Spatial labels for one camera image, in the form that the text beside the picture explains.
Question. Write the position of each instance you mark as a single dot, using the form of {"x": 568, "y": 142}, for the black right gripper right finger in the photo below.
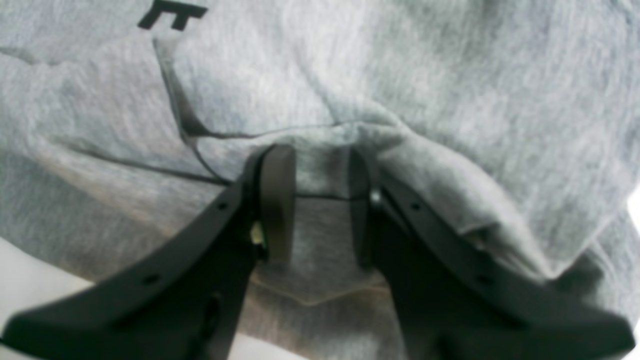
{"x": 452, "y": 301}

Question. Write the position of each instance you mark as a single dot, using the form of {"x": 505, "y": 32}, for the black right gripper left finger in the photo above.
{"x": 184, "y": 300}

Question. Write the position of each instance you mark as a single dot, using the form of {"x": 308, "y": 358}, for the grey T-shirt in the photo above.
{"x": 516, "y": 120}

